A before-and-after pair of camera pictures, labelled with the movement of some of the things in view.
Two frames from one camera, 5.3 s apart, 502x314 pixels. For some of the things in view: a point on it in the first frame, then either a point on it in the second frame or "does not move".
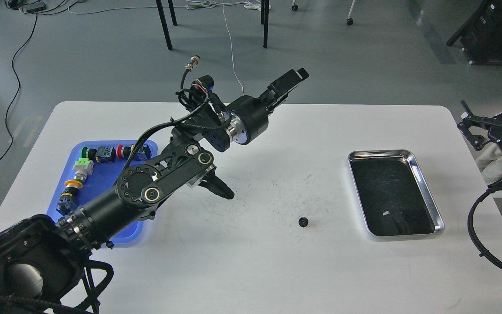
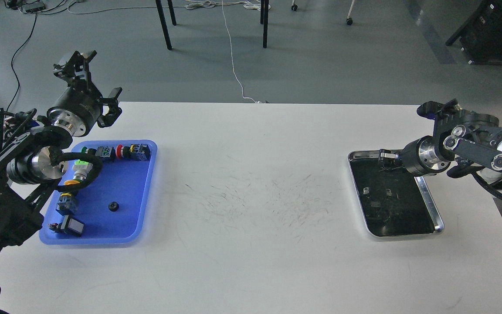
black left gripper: x=249 y=116 to x=79 y=107
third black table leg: x=264 y=20 does not move
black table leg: x=164 y=24 does not move
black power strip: x=34 y=7 does not move
